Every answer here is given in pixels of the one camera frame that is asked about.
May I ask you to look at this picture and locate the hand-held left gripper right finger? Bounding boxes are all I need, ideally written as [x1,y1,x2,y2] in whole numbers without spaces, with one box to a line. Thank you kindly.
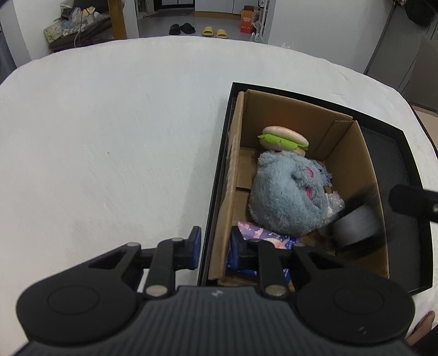
[227,227,343,299]

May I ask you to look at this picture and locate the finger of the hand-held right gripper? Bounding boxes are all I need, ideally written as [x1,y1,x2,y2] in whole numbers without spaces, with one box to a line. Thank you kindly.
[389,184,438,224]

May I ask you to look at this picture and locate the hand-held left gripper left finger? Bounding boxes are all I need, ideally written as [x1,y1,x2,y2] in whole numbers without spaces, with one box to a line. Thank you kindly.
[88,225,202,299]

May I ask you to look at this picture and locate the pink and purple tissue packet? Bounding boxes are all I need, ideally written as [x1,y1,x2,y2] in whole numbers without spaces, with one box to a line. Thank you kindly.
[237,221,306,289]

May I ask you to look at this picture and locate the grey-blue fluffy plush toy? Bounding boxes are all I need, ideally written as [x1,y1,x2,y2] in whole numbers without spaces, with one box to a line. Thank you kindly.
[249,151,335,237]

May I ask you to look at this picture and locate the clear plastic wrapper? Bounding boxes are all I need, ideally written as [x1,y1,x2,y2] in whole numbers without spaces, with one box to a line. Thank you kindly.
[323,191,346,220]

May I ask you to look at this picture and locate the blue and white packet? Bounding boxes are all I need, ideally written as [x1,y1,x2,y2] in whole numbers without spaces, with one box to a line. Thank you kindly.
[315,163,335,188]

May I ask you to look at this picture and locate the burger plush toy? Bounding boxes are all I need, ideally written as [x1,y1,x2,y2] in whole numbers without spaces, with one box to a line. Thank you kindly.
[258,125,310,158]

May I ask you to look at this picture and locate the brown cardboard box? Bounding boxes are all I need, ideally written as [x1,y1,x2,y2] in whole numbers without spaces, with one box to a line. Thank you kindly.
[207,89,391,287]

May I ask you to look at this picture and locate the black shallow tray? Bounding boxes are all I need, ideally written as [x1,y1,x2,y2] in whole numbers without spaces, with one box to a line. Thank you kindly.
[197,81,436,297]

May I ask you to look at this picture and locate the grey folded panel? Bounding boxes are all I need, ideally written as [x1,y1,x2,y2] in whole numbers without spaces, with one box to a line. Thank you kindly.
[399,32,438,112]

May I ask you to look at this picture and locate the hanging clothes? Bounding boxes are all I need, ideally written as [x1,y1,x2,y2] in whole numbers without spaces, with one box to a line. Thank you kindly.
[404,0,436,27]

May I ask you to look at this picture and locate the orange cardboard box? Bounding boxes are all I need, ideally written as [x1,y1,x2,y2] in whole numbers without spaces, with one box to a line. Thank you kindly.
[240,5,261,34]

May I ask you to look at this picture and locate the white narrow rack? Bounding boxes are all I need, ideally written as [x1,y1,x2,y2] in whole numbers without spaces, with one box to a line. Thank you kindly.
[255,0,272,42]

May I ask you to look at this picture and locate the yellow wooden table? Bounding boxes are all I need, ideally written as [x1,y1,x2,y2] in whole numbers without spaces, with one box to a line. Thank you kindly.
[107,0,128,40]

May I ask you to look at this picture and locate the white kitchen cabinet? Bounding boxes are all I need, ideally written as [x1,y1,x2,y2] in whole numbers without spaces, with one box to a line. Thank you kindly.
[194,0,241,15]

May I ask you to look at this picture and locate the pile of bags and cushions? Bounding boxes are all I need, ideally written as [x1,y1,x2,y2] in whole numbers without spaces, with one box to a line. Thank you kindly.
[43,0,114,54]

